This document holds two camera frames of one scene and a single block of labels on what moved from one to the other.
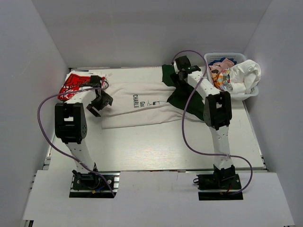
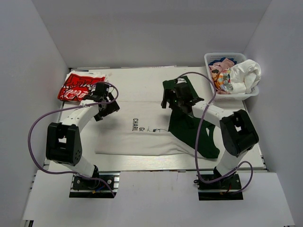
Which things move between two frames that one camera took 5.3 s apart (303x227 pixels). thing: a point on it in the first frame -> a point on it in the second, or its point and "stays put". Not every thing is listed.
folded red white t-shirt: (75, 80) stays put
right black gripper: (181, 77) -> (171, 97)
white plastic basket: (238, 57) stays put
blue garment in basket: (235, 62) stays put
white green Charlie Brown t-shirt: (147, 95) -> (148, 127)
